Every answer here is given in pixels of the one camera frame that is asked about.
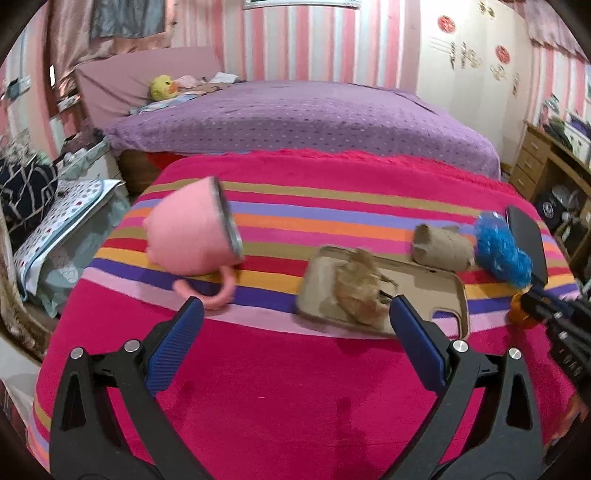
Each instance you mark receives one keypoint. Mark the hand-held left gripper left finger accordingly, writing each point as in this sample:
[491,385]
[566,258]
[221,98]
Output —
[173,346]

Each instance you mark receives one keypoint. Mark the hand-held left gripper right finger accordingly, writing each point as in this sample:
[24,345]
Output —
[422,346]

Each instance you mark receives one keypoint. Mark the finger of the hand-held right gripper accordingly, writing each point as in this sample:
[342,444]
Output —
[547,304]

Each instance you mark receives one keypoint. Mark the small orange ball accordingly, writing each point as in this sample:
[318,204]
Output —
[524,311]

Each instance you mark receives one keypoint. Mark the pink cup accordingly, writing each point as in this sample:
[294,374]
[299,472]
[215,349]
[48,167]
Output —
[184,230]

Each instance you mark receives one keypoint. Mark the beige phone case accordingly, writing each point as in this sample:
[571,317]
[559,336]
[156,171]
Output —
[443,295]

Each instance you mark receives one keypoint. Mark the black flat device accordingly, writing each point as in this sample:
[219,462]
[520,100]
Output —
[526,240]

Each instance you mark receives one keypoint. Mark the blue mesh scrubber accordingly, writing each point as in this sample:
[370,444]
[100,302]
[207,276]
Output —
[501,251]

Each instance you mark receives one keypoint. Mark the large crumpled brown paper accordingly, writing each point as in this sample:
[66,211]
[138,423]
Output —
[360,286]

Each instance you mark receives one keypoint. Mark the flattened cardboard tube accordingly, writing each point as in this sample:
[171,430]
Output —
[443,249]

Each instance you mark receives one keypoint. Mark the pink striped blanket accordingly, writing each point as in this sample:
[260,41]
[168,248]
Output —
[277,392]

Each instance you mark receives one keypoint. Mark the wooden desk with drawers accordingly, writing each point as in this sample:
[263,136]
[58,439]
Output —
[531,157]

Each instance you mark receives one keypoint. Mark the dark patterned cloth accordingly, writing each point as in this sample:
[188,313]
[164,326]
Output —
[25,194]

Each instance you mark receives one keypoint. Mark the white wardrobe with decals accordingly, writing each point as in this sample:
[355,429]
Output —
[461,101]

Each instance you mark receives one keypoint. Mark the purple dotted bedspread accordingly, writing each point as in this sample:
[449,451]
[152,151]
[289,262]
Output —
[300,120]

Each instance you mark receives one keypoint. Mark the yellow duck plush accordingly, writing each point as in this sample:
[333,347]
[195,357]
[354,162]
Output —
[162,87]

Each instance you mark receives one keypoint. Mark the pink headboard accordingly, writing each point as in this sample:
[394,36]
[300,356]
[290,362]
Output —
[120,78]

